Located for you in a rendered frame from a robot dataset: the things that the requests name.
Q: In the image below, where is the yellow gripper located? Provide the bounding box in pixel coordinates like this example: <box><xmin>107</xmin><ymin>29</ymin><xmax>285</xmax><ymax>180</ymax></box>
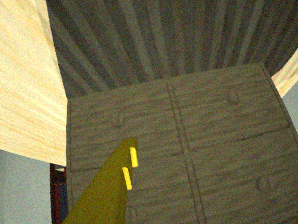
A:
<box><xmin>62</xmin><ymin>138</ymin><xmax>138</xmax><ymax>224</ymax></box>

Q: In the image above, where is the brown wooden drawer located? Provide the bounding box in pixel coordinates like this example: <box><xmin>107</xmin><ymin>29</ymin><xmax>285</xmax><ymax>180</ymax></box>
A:
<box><xmin>72</xmin><ymin>159</ymin><xmax>198</xmax><ymax>224</ymax></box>
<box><xmin>71</xmin><ymin>82</ymin><xmax>182</xmax><ymax>172</ymax></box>
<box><xmin>191</xmin><ymin>132</ymin><xmax>298</xmax><ymax>224</ymax></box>
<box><xmin>172</xmin><ymin>66</ymin><xmax>289</xmax><ymax>153</ymax></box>

